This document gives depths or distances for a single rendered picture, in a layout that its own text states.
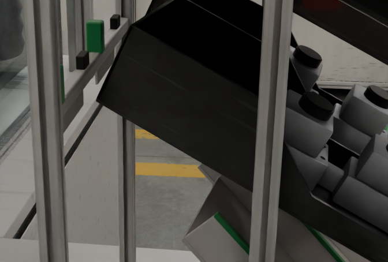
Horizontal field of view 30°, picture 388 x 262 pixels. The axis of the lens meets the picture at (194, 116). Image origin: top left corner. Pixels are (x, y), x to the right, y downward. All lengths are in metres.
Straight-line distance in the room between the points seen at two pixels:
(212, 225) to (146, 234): 2.38
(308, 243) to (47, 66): 0.34
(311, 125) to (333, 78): 4.00
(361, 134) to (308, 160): 0.15
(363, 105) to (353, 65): 3.84
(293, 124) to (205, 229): 0.12
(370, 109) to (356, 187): 0.14
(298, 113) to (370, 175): 0.08
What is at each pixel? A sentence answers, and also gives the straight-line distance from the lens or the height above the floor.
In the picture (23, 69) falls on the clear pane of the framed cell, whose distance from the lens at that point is 1.73.
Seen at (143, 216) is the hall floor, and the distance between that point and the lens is 3.13.
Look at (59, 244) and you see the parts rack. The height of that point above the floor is 1.20.
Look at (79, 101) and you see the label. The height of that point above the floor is 1.27.
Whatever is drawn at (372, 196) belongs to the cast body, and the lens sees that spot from 0.63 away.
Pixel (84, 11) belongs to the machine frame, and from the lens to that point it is 2.05.
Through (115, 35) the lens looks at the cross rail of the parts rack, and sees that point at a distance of 0.78.
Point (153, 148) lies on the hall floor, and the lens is 3.78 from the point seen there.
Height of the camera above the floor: 1.51
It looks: 21 degrees down
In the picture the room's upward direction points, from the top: 1 degrees clockwise
